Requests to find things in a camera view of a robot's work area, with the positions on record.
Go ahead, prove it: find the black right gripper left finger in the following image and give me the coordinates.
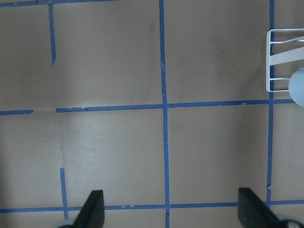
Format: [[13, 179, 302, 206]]
[[73, 190, 105, 228]]

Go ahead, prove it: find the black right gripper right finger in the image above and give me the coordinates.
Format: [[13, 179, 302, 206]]
[[238, 188, 286, 228]]

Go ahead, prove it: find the white wire cup rack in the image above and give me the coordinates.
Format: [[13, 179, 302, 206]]
[[266, 28, 304, 93]]

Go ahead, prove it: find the light blue ikea cup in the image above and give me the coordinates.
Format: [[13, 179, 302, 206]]
[[288, 68, 304, 107]]

